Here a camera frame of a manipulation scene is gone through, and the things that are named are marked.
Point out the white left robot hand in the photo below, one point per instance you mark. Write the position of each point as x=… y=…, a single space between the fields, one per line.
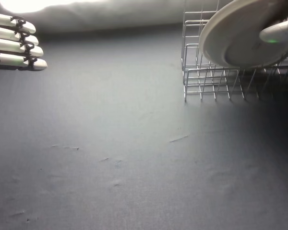
x=7 y=45

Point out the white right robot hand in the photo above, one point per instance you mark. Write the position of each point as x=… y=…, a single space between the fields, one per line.
x=278 y=32

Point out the white plate with ink print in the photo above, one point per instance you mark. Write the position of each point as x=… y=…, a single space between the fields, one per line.
x=235 y=31

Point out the white sheet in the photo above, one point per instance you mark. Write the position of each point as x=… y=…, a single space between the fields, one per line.
x=110 y=12

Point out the grey table cloth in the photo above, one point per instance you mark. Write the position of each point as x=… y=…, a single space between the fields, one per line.
x=110 y=143

